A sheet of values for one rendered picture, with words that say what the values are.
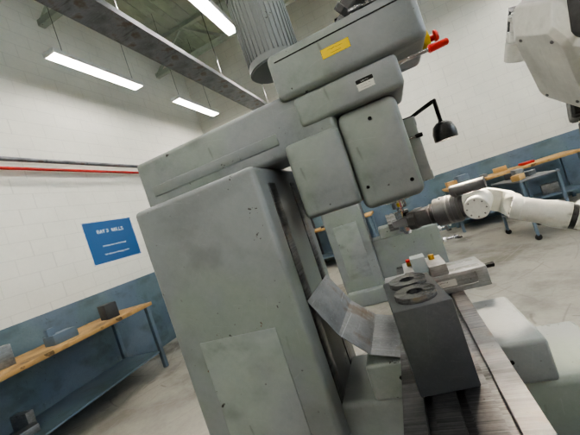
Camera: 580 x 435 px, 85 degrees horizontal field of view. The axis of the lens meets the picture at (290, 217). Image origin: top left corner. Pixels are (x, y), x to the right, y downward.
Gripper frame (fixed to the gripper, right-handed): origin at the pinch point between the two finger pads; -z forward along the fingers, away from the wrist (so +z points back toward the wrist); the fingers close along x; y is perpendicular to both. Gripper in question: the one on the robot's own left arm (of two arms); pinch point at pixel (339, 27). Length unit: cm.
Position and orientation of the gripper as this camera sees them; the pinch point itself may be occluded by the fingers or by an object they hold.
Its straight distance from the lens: 126.7
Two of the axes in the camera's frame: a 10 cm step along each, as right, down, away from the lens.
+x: 5.5, -1.8, 8.1
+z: 5.1, -7.0, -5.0
